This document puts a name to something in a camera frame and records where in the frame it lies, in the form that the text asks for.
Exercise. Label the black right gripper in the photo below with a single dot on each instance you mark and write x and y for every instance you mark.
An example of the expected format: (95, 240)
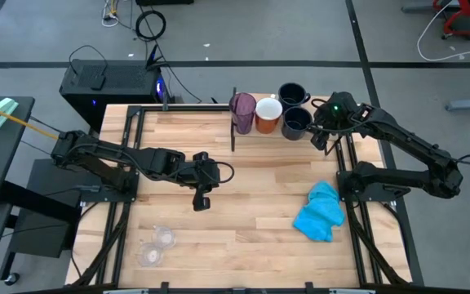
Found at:
(339, 112)

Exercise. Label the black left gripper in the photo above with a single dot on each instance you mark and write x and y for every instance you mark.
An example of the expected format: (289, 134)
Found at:
(202, 175)

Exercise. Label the dark blue speckled enamel mug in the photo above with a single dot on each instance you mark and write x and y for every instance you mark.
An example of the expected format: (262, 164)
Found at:
(293, 94)
(296, 123)

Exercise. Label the red mug white inside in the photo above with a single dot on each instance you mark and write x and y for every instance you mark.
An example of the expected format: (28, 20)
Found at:
(268, 112)

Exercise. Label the purple faceted plastic tumbler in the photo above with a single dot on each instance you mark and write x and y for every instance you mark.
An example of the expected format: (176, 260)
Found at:
(243, 114)

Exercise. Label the clear plastic cup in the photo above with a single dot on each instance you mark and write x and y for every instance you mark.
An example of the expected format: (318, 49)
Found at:
(150, 255)
(164, 237)

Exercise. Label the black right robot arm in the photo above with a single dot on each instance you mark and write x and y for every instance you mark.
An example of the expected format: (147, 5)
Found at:
(402, 139)

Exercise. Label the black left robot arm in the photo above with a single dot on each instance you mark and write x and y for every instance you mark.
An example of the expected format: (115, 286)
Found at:
(149, 159)

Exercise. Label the wooden shelf black legs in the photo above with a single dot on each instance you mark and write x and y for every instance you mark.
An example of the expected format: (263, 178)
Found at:
(233, 141)

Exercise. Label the blue cloth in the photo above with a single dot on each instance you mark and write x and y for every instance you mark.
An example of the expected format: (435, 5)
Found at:
(320, 212)

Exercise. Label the black computer tower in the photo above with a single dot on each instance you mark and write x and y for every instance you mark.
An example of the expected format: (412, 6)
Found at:
(112, 87)

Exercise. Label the black wifi antenna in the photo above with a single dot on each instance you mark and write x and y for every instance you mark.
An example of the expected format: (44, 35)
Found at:
(152, 56)

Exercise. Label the small black box device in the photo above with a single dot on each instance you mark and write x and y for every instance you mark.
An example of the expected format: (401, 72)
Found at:
(97, 83)

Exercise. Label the red black wheeled cart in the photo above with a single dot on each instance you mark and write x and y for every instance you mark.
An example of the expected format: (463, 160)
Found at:
(463, 24)

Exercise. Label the black desk base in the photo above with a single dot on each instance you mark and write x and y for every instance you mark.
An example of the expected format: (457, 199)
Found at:
(39, 237)

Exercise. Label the black side desk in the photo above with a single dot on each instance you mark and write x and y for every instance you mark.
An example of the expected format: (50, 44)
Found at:
(2, 155)

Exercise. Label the mint green stapler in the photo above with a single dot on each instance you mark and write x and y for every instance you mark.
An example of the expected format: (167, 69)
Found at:
(0, 110)

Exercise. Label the black aluminium table frame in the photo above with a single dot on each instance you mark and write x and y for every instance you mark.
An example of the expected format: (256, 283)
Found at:
(178, 108)

